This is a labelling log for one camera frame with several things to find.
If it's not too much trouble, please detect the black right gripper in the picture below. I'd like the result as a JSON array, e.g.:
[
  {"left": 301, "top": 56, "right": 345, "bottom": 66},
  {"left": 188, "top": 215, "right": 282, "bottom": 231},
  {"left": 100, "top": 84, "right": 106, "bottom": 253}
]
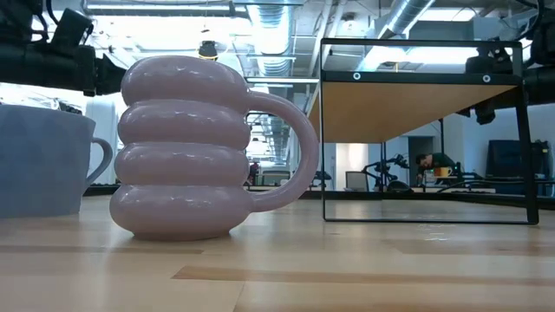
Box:
[{"left": 454, "top": 45, "right": 514, "bottom": 129}]

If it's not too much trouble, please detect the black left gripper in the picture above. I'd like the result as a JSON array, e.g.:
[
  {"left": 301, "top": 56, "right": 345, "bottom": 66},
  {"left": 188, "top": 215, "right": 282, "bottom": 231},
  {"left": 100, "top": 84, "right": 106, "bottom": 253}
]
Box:
[{"left": 64, "top": 42, "right": 127, "bottom": 97}]

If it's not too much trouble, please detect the large grey-blue mug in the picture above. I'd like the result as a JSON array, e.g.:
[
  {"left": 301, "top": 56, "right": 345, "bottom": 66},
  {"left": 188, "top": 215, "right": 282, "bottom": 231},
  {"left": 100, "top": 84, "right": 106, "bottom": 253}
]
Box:
[{"left": 0, "top": 103, "right": 114, "bottom": 219}]

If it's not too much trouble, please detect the pink ribbed ceramic mug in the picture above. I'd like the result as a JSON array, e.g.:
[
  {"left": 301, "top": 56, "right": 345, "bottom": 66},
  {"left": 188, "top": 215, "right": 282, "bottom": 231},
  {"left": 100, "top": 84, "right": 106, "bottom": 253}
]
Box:
[{"left": 109, "top": 55, "right": 321, "bottom": 242}]

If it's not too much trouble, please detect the person at yellow mug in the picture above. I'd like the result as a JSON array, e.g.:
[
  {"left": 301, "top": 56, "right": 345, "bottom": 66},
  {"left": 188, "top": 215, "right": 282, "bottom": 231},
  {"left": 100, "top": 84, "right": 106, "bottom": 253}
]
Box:
[{"left": 415, "top": 152, "right": 457, "bottom": 187}]

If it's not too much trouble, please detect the grey office chair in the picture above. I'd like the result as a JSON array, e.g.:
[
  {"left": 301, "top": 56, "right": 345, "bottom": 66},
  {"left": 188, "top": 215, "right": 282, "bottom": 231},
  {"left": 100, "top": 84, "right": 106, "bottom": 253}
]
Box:
[{"left": 345, "top": 171, "right": 369, "bottom": 192}]

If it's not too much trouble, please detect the dark wall screen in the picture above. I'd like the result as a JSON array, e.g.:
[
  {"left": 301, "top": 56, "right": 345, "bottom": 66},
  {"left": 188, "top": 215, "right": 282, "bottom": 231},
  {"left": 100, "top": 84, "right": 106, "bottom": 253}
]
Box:
[{"left": 485, "top": 139, "right": 552, "bottom": 179}]

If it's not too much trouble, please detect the wooden shelf with black frame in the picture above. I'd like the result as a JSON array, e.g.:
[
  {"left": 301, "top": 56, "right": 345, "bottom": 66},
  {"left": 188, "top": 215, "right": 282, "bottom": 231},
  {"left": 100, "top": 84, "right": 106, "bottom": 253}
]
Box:
[{"left": 300, "top": 37, "right": 541, "bottom": 225}]

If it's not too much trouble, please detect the black aluminium table frame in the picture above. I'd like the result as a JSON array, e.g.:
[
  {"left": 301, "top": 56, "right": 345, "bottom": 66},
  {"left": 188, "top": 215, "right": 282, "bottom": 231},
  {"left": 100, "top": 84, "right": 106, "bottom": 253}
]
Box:
[{"left": 84, "top": 184, "right": 555, "bottom": 211}]

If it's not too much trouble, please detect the black ceiling camera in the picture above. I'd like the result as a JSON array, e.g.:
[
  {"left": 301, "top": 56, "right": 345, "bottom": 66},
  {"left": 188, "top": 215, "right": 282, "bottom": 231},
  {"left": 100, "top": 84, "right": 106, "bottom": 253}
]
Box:
[{"left": 198, "top": 40, "right": 219, "bottom": 62}]

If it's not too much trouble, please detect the silver slanted ventilation duct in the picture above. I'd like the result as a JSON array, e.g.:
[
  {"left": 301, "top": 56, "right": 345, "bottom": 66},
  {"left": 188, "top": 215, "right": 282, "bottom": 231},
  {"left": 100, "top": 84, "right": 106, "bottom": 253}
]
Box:
[{"left": 355, "top": 0, "right": 437, "bottom": 70}]

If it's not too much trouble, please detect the silver ribbed ventilation duct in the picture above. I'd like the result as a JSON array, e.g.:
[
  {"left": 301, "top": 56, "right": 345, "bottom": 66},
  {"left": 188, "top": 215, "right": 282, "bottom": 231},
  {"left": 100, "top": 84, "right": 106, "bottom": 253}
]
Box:
[{"left": 246, "top": 3, "right": 296, "bottom": 78}]

